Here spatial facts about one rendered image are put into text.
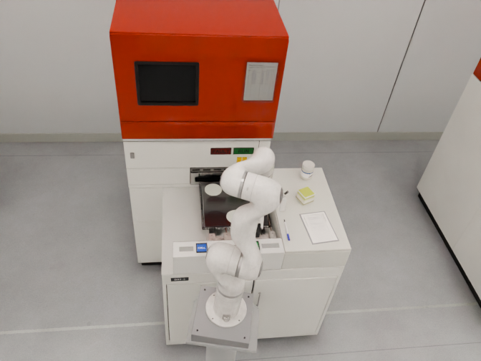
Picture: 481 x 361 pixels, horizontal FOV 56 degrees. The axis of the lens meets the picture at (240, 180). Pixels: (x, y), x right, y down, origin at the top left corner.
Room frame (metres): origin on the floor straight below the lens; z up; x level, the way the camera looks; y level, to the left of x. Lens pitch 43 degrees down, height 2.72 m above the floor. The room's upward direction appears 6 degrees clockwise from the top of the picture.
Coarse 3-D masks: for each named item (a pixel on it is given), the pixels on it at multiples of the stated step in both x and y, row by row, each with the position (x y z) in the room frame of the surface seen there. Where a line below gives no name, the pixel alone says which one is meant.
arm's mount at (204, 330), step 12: (204, 288) 1.20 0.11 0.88; (204, 300) 1.14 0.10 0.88; (252, 300) 1.17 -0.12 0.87; (204, 312) 1.07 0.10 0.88; (204, 324) 1.01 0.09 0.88; (240, 324) 1.04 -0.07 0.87; (192, 336) 0.96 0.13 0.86; (204, 336) 0.96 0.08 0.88; (216, 336) 0.97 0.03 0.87; (228, 336) 0.98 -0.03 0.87; (240, 336) 0.98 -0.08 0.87
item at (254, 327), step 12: (192, 312) 1.10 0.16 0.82; (252, 312) 1.14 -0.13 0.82; (192, 324) 1.04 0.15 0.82; (252, 324) 1.07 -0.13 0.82; (252, 336) 1.02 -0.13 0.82; (216, 348) 1.03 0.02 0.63; (228, 348) 0.95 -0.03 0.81; (240, 348) 0.95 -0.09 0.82; (252, 348) 0.96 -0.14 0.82; (216, 360) 1.03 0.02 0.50; (228, 360) 1.04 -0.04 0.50
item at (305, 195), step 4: (300, 188) 1.80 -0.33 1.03; (304, 188) 1.80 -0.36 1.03; (308, 188) 1.81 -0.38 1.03; (300, 192) 1.77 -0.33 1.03; (304, 192) 1.78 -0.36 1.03; (308, 192) 1.78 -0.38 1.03; (312, 192) 1.78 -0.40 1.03; (296, 196) 1.79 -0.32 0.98; (300, 196) 1.76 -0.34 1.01; (304, 196) 1.74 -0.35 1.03; (308, 196) 1.75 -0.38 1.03; (312, 196) 1.76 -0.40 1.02; (300, 200) 1.76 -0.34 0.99; (304, 200) 1.73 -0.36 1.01; (308, 200) 1.75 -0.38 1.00; (312, 200) 1.77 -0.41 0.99; (304, 204) 1.74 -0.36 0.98
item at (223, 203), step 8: (208, 184) 1.89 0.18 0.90; (224, 192) 1.84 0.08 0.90; (208, 200) 1.76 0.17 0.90; (216, 200) 1.77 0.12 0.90; (224, 200) 1.78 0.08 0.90; (232, 200) 1.78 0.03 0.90; (240, 200) 1.79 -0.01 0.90; (208, 208) 1.70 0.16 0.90; (216, 208) 1.70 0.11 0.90; (224, 208) 1.71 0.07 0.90; (232, 208) 1.72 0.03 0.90; (208, 216) 1.64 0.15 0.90; (216, 216) 1.65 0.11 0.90; (224, 216) 1.65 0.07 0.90; (264, 216) 1.69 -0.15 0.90; (208, 224) 1.58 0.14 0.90; (216, 224) 1.59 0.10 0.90; (224, 224) 1.60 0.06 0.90; (264, 224) 1.63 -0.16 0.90
